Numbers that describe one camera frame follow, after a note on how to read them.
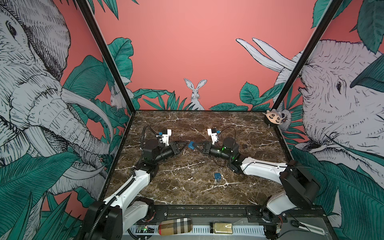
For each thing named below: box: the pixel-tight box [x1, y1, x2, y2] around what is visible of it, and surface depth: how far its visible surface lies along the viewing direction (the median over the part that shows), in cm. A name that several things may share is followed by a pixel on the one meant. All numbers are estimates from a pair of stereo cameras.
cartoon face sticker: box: [262, 110, 281, 125], surface depth 109 cm
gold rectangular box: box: [213, 222, 233, 234], surface depth 69 cm
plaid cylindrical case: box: [158, 217, 193, 236], surface depth 70 cm
